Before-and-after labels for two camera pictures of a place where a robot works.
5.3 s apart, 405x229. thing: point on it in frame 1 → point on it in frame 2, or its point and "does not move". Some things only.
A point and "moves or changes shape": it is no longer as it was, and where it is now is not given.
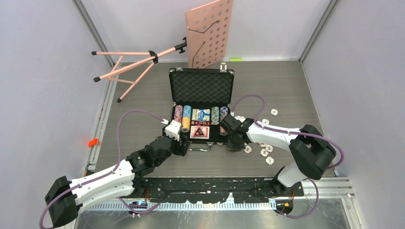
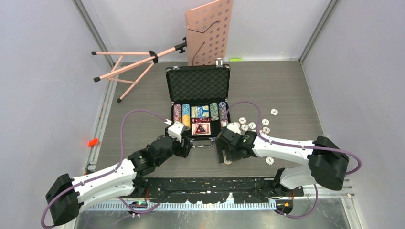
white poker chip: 274,111 does not move
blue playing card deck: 201,114 moves or changes shape
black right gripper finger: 234,145 → 220,153
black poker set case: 201,97 does not move
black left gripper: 184,143 does not move
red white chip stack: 178,113 does not move
